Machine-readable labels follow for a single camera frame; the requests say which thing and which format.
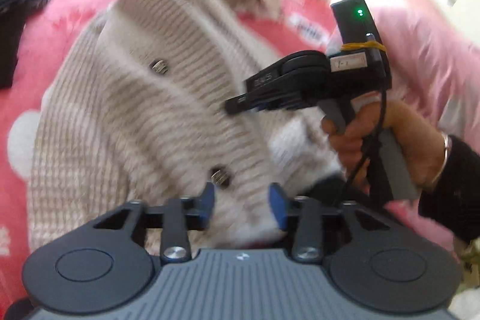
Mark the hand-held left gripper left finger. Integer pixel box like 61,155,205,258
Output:
92,182,217,264

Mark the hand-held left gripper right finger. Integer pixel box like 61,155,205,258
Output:
269,182,391,264

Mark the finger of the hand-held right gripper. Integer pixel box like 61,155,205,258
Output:
224,89,302,115

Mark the beige white houndstooth knit cardigan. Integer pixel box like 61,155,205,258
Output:
28,0,346,257

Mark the person's right forearm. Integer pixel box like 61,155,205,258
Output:
417,134,480,245

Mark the person's right hand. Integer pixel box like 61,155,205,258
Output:
322,99,448,190

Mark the pink floral blanket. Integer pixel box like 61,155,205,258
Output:
0,0,480,307

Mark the black cloth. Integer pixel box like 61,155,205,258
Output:
0,5,28,89

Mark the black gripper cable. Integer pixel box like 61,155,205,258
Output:
339,43,389,204

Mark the silver bracelet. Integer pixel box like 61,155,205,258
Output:
427,133,451,190

